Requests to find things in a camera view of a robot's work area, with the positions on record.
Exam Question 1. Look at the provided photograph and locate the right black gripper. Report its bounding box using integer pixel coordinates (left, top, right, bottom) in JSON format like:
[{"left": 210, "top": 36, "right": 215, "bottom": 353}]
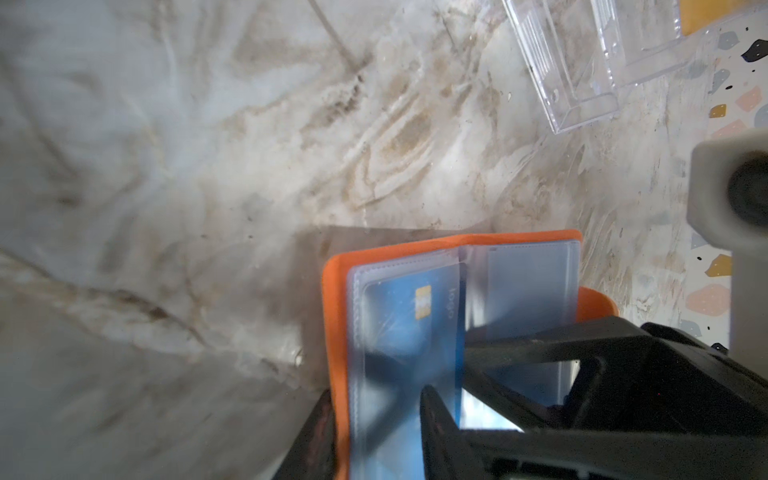
[{"left": 463, "top": 317, "right": 767, "bottom": 479}]

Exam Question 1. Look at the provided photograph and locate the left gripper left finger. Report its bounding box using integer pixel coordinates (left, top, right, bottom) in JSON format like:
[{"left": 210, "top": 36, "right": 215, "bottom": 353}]
[{"left": 272, "top": 390, "right": 336, "bottom": 480}]

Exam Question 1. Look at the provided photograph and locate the clear acrylic card stand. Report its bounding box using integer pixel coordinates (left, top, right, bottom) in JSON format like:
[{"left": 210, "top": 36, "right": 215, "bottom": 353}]
[{"left": 504, "top": 0, "right": 695, "bottom": 134}]

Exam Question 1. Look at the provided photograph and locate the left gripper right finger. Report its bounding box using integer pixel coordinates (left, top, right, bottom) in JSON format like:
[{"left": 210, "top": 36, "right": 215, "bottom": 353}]
[{"left": 420, "top": 385, "right": 491, "bottom": 479}]

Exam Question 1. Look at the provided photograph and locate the orange card holder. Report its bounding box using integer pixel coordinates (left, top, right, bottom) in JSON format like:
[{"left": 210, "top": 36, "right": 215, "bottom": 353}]
[{"left": 322, "top": 230, "right": 618, "bottom": 479}]

